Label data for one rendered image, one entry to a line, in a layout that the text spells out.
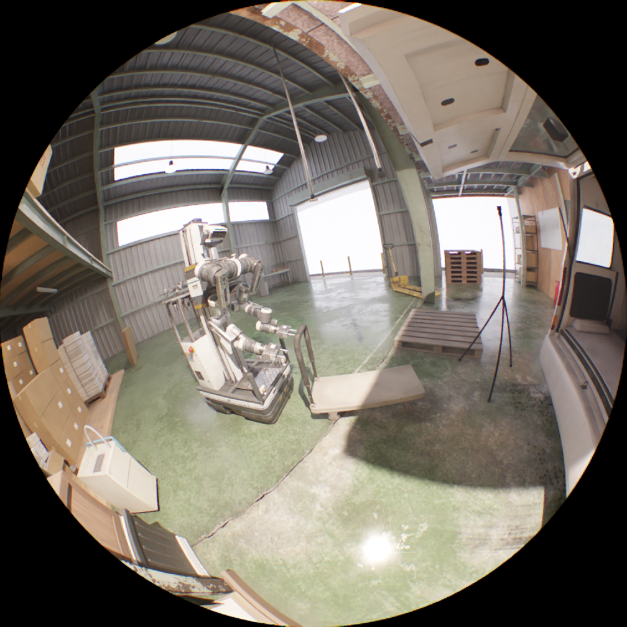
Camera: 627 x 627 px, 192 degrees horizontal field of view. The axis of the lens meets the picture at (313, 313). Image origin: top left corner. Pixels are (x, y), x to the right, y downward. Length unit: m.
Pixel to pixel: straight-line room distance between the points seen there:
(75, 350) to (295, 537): 3.96
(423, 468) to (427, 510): 0.30
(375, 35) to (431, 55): 0.19
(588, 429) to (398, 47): 1.48
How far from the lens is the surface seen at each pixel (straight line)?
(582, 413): 1.36
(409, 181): 4.01
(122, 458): 1.64
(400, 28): 0.55
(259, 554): 1.33
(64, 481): 1.04
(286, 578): 1.29
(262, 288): 7.81
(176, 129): 7.52
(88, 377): 4.22
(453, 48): 0.70
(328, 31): 1.87
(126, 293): 8.09
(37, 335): 3.73
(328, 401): 1.44
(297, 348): 1.12
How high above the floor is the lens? 1.22
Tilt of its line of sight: 18 degrees down
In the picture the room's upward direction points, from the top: 11 degrees counter-clockwise
